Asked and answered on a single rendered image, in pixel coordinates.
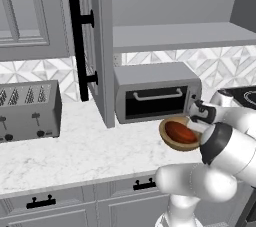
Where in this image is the black drawer handle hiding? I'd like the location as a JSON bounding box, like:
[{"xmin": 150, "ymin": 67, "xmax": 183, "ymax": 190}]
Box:
[
  {"xmin": 25, "ymin": 194, "xmax": 57, "ymax": 210},
  {"xmin": 132, "ymin": 177, "xmax": 157, "ymax": 192}
]

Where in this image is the black hob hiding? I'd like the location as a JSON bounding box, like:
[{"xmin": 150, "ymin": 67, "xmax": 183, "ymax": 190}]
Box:
[{"xmin": 217, "ymin": 85, "xmax": 256, "ymax": 111}]

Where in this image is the grey open cabinet door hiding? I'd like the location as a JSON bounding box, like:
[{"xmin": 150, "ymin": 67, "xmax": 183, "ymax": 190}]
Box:
[{"xmin": 64, "ymin": 0, "xmax": 116, "ymax": 129}]

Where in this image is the grey base cabinet door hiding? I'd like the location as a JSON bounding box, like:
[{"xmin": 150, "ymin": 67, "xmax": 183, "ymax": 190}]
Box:
[
  {"xmin": 97, "ymin": 193, "xmax": 175, "ymax": 227},
  {"xmin": 0, "ymin": 202, "xmax": 98, "ymax": 227}
]

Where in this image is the grey open wall cabinet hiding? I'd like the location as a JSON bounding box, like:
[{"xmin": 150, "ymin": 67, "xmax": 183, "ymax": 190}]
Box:
[{"xmin": 111, "ymin": 0, "xmax": 256, "ymax": 54}]

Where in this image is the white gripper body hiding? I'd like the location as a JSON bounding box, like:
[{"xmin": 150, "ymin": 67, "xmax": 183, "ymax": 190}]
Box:
[{"xmin": 185, "ymin": 118, "xmax": 208, "ymax": 135}]

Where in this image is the grey closed cabinet door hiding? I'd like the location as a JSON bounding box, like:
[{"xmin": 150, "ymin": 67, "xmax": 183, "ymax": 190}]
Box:
[{"xmin": 0, "ymin": 0, "xmax": 75, "ymax": 62}]

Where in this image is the tan bowl with red inside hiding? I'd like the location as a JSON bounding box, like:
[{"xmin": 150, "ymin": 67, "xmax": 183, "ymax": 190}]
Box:
[{"xmin": 158, "ymin": 116, "xmax": 202, "ymax": 153}]

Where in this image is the silver four-slot toaster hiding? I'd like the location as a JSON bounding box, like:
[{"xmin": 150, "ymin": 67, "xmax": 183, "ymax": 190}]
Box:
[{"xmin": 0, "ymin": 79, "xmax": 63, "ymax": 144}]

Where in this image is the silver toaster oven handle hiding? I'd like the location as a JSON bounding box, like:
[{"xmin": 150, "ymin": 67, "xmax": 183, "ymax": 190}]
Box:
[{"xmin": 132, "ymin": 87, "xmax": 184, "ymax": 102}]

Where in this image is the black cabinet door handle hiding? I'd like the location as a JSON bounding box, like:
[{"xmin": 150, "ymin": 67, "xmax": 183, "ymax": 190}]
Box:
[{"xmin": 67, "ymin": 0, "xmax": 100, "ymax": 102}]

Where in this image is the grey drawer front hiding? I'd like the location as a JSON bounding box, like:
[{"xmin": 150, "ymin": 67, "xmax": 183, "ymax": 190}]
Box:
[
  {"xmin": 0, "ymin": 185, "xmax": 97, "ymax": 219},
  {"xmin": 109, "ymin": 173, "xmax": 168, "ymax": 200}
]

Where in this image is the silver toaster oven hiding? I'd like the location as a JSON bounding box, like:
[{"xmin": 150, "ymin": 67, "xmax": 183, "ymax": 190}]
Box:
[{"xmin": 113, "ymin": 61, "xmax": 203, "ymax": 125}]

